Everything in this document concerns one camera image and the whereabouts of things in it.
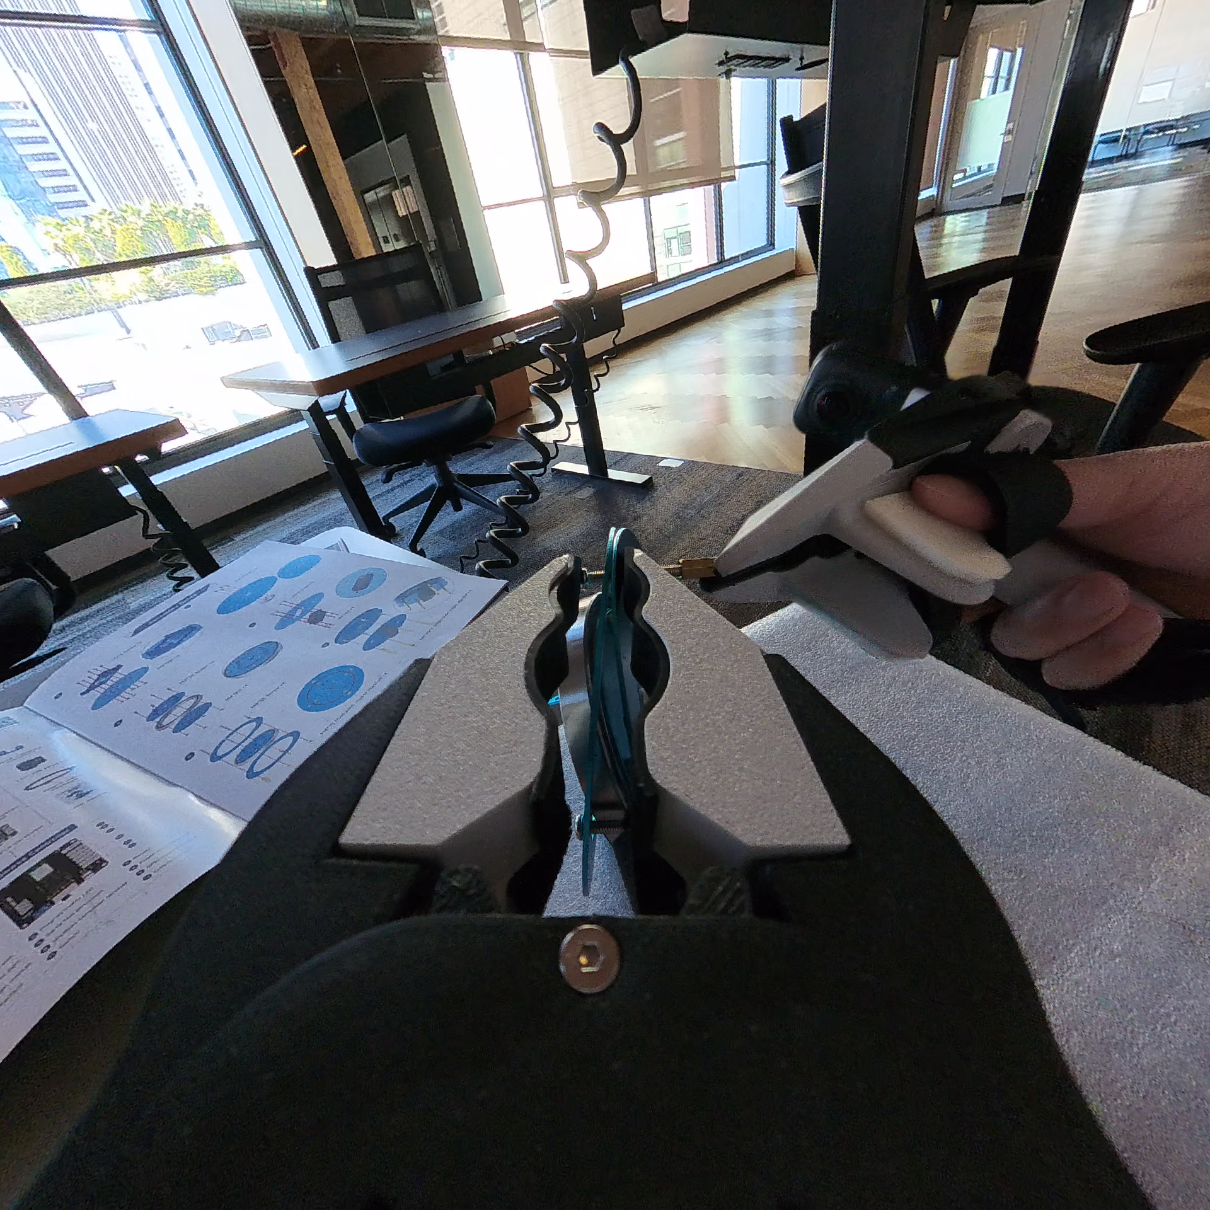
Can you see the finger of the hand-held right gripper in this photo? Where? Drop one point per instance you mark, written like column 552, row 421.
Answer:
column 889, row 586
column 832, row 501

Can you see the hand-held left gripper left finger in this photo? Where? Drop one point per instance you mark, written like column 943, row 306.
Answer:
column 454, row 756

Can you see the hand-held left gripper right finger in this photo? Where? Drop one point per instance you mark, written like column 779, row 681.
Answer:
column 747, row 756

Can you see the blue round metal base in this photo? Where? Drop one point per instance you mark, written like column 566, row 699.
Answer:
column 615, row 719

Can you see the brass standoff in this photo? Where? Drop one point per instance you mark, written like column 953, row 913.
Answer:
column 696, row 568

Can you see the dark grey desk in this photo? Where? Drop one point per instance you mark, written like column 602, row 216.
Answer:
column 76, row 1078

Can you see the printed instruction booklet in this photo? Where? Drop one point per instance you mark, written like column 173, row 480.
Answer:
column 209, row 700

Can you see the black chair armrest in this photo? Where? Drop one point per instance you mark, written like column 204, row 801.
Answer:
column 1154, row 360

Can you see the black office chair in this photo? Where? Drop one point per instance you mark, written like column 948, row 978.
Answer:
column 23, row 624
column 425, row 435

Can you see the white foam sheet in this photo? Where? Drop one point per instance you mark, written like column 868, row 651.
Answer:
column 1059, row 889

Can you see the long beige table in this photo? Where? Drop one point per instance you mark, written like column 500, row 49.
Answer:
column 416, row 340

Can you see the wooden office table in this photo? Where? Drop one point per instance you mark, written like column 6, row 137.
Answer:
column 85, row 454

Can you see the large window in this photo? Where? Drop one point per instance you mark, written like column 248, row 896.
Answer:
column 151, row 209

